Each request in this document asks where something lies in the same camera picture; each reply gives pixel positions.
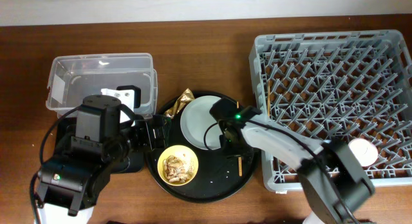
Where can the round black serving tray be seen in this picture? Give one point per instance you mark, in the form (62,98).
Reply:
(217,177)

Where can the grey dishwasher rack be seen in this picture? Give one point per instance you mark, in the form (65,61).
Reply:
(341,85)

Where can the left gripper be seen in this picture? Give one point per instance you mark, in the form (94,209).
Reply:
(154,131)

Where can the grey round plate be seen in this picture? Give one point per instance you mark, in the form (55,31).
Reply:
(196,119)

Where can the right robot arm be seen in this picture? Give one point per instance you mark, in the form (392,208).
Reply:
(333,180)

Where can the black rectangular tray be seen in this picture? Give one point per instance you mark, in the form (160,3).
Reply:
(133,163)

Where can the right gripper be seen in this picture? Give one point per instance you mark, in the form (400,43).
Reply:
(227,134)

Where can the clear plastic storage bin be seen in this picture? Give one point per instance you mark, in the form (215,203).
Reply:
(74,77)

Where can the gold foil wrapper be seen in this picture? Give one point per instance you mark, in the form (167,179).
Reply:
(185,98)

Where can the yellow bowl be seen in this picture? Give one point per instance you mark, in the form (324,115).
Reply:
(182,152)

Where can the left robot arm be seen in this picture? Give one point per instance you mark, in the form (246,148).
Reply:
(108,138)

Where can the food scraps in bowl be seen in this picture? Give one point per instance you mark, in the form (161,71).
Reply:
(177,170)

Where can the wooden chopstick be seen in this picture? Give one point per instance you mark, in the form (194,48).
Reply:
(268,98)
(240,172)

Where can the pink cup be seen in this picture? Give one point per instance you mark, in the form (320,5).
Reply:
(365,152)

